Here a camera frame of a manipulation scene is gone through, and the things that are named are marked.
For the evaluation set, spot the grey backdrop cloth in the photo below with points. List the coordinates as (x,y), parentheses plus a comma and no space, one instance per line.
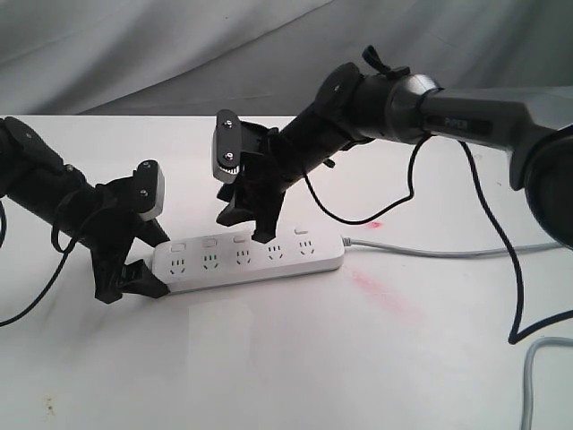
(183,58)

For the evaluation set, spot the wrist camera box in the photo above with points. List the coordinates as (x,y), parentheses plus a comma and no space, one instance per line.
(226,146)
(148,190)

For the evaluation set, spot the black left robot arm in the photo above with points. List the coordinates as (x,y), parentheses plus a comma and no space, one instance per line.
(36,177)

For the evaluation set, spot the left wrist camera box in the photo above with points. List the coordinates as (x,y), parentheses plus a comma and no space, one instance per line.
(148,190)

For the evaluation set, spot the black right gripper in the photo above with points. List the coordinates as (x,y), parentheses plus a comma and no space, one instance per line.
(257,186)

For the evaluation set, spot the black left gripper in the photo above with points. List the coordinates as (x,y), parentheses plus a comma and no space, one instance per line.
(111,233)

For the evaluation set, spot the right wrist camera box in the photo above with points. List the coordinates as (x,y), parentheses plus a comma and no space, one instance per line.
(226,146)

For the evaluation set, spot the white five-outlet power strip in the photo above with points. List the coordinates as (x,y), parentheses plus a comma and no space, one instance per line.
(233,258)

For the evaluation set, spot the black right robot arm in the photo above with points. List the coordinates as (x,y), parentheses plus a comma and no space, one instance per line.
(532,125)

